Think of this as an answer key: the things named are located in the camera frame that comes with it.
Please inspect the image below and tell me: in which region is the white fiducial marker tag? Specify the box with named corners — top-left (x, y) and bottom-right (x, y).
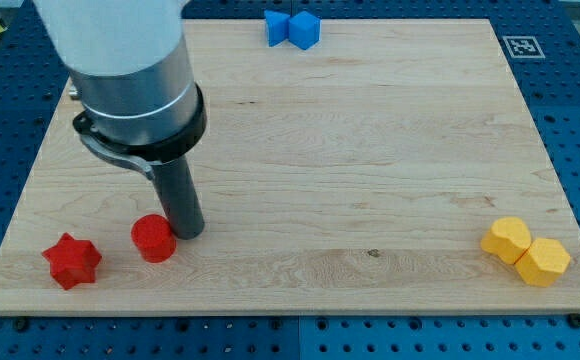
top-left (503, 35), bottom-right (545, 59)

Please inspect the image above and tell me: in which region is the grey cylindrical pointer rod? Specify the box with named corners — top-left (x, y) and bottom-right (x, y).
top-left (151, 156), bottom-right (205, 240)

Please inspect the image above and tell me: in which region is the red cylinder block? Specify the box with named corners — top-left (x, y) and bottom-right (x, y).
top-left (131, 214), bottom-right (176, 263)

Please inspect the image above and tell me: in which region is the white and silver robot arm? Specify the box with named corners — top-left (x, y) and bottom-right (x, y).
top-left (34, 0), bottom-right (204, 180)

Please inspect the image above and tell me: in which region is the yellow heart block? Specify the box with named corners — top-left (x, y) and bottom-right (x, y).
top-left (480, 217), bottom-right (532, 264)

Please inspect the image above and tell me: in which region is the blue cube block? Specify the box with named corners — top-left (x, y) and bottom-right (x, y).
top-left (288, 11), bottom-right (321, 50)

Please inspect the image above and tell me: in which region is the red star block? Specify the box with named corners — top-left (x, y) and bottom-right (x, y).
top-left (42, 233), bottom-right (102, 290)

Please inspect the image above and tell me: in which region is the light wooden board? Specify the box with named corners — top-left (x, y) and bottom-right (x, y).
top-left (0, 19), bottom-right (580, 317)

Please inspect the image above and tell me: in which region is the blue triangular block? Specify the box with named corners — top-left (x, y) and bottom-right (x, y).
top-left (264, 10), bottom-right (290, 47)

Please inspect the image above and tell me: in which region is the yellow hexagon block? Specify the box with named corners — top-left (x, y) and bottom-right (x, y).
top-left (514, 238), bottom-right (572, 287)

